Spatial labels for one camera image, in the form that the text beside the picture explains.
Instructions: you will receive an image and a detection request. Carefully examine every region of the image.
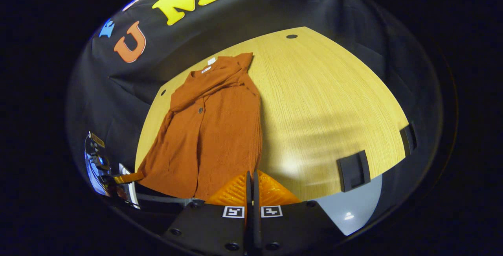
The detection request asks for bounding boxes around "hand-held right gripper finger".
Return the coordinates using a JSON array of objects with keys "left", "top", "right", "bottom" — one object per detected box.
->
[
  {"left": 253, "top": 169, "right": 346, "bottom": 255},
  {"left": 162, "top": 171, "right": 252, "bottom": 256}
]

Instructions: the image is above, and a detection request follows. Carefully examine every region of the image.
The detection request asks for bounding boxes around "rust orange buttoned shirt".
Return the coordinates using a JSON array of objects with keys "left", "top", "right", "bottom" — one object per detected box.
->
[{"left": 113, "top": 52, "right": 263, "bottom": 201}]

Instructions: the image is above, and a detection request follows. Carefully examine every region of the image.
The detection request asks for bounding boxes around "black table edge clamp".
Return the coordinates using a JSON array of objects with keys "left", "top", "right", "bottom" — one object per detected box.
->
[
  {"left": 400, "top": 123, "right": 418, "bottom": 156},
  {"left": 337, "top": 150, "right": 371, "bottom": 193}
]

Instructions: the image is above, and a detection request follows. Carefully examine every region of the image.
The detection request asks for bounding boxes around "black backdrop cloth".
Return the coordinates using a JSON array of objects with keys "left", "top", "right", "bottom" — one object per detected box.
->
[{"left": 66, "top": 0, "right": 444, "bottom": 178}]

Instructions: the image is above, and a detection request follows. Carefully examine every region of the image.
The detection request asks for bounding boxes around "grey metal frame bar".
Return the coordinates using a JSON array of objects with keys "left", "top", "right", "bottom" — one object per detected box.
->
[{"left": 134, "top": 192, "right": 195, "bottom": 206}]

